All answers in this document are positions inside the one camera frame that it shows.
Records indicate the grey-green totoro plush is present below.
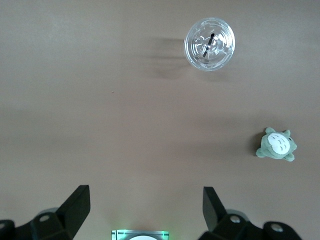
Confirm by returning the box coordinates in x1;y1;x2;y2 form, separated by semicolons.
255;126;298;163

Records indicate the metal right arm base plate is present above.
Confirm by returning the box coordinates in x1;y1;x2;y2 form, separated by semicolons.
111;229;170;240

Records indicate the clear plastic cup with lid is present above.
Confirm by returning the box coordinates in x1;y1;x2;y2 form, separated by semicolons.
183;16;236;73

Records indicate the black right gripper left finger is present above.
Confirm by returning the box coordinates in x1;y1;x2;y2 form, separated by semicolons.
0;184;90;240

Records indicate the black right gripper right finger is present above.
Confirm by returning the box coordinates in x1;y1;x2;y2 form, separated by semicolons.
197;186;303;240

